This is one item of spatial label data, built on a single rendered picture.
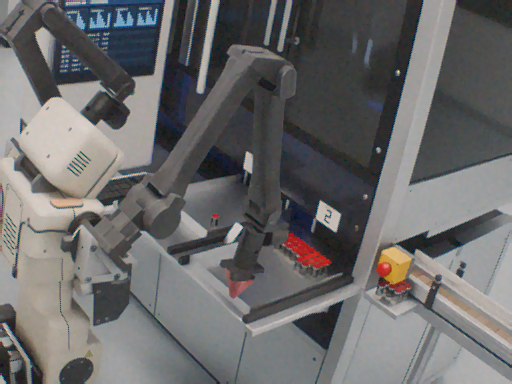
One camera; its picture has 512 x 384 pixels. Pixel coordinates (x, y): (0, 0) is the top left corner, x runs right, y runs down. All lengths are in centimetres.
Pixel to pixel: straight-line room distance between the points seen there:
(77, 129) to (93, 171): 10
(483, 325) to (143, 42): 143
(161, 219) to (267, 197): 32
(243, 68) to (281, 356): 122
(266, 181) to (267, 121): 16
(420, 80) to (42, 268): 101
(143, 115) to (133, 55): 25
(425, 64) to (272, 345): 113
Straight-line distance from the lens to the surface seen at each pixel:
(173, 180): 135
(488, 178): 227
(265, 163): 152
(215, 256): 192
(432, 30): 166
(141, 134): 247
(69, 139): 138
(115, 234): 133
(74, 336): 164
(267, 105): 143
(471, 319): 188
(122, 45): 229
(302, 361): 223
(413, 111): 171
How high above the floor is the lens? 193
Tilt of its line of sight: 27 degrees down
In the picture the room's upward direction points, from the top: 11 degrees clockwise
